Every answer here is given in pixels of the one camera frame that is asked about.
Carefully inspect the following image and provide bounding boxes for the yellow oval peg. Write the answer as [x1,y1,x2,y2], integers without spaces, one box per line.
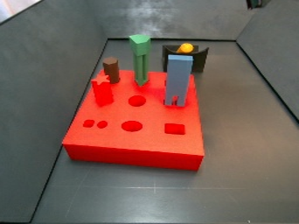
[176,43,193,53]

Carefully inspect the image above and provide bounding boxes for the red peg board base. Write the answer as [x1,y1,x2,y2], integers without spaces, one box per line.
[62,70,204,171]

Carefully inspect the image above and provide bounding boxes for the black curved fixture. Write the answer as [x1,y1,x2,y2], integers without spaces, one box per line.
[162,45,209,73]

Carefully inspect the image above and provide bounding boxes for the red star peg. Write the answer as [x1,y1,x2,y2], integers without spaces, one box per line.
[90,75,113,106]

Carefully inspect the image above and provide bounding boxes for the blue rectangular peg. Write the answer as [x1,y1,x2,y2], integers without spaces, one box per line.
[164,54,192,107]

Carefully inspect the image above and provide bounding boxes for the brown hexagonal peg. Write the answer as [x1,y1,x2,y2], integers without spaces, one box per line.
[102,57,120,84]

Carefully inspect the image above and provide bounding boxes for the green pentagon peg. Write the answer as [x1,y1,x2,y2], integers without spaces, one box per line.
[129,34,150,86]

